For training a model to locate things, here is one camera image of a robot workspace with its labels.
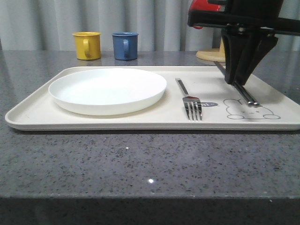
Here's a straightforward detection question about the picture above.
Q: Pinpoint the yellow enamel mug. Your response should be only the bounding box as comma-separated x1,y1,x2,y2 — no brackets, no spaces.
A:
72,31,101,60

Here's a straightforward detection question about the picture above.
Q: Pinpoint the cream rabbit serving tray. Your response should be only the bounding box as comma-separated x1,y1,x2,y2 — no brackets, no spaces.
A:
5,66,300,131

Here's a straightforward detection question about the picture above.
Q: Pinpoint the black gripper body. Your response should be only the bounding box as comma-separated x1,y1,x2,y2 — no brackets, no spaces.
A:
190,0,300,36

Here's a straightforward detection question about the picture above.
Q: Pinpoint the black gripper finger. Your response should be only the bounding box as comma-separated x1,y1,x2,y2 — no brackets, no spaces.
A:
221,24,249,84
237,33,278,85

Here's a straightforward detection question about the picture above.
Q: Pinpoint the red enamel mug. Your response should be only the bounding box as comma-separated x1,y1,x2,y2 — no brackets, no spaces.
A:
188,0,226,30

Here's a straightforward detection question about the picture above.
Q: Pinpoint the silver metal chopstick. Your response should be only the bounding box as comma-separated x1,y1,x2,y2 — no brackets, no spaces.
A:
214,61,255,105
233,82,261,107

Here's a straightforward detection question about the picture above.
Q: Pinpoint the blue enamel mug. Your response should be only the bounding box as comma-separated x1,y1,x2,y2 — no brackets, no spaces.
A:
112,32,138,60

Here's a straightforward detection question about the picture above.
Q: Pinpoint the grey pleated curtain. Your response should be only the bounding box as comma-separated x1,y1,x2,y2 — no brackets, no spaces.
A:
0,0,300,52

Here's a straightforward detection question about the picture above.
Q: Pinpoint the wooden mug tree stand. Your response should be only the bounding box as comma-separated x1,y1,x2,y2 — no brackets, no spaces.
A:
196,38,225,62

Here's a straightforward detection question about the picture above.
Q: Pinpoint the white round plate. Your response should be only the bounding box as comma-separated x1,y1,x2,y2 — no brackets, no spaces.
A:
48,68,167,116

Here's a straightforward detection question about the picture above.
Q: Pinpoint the silver metal fork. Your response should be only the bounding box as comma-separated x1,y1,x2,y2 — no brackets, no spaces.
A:
175,78,202,121

